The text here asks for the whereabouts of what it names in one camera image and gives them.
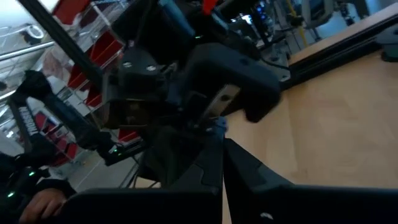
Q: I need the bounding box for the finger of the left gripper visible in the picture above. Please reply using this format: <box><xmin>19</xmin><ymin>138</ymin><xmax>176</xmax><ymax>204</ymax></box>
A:
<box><xmin>183</xmin><ymin>42</ymin><xmax>282</xmax><ymax>124</ymax></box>
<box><xmin>137</xmin><ymin>124</ymin><xmax>219</xmax><ymax>189</ymax></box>

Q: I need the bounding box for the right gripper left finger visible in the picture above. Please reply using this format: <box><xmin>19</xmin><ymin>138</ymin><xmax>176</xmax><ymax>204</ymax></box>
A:
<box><xmin>57</xmin><ymin>136</ymin><xmax>224</xmax><ymax>224</ymax></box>

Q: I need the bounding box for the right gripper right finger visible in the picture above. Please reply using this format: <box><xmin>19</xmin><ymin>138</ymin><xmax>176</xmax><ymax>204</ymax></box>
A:
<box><xmin>223</xmin><ymin>138</ymin><xmax>398</xmax><ymax>224</ymax></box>

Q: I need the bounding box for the grey office chair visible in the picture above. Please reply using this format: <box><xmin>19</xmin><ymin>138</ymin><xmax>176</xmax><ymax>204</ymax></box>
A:
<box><xmin>300</xmin><ymin>0</ymin><xmax>336</xmax><ymax>34</ymax></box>

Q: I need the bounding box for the person's hand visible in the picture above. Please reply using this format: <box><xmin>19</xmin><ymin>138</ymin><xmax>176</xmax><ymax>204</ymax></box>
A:
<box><xmin>18</xmin><ymin>187</ymin><xmax>68</xmax><ymax>224</ymax></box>

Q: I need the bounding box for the red bin rack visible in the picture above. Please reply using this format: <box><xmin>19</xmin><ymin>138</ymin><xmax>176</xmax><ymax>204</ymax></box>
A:
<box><xmin>40</xmin><ymin>0</ymin><xmax>144</xmax><ymax>166</ymax></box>

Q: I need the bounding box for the dark tape roll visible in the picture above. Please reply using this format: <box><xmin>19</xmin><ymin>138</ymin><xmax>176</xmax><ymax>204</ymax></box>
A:
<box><xmin>375</xmin><ymin>24</ymin><xmax>398</xmax><ymax>63</ymax></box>

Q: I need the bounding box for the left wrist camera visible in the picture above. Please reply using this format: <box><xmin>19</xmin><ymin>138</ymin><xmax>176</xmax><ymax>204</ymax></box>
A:
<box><xmin>102</xmin><ymin>46</ymin><xmax>170</xmax><ymax>130</ymax></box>

